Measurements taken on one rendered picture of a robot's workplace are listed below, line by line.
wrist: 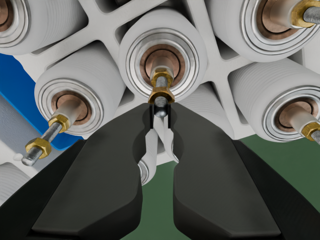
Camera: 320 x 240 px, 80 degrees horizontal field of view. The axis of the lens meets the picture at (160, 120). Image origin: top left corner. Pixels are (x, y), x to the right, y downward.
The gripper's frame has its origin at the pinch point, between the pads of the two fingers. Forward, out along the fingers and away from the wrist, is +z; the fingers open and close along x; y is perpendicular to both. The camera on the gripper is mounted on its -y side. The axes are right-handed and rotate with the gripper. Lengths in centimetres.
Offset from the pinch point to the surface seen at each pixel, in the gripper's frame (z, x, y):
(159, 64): 6.9, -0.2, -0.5
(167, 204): 35, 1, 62
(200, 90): 16.9, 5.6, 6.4
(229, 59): 16.8, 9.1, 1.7
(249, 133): 16.7, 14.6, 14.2
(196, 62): 9.1, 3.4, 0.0
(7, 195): 11.8, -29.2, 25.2
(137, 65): 9.2, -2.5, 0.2
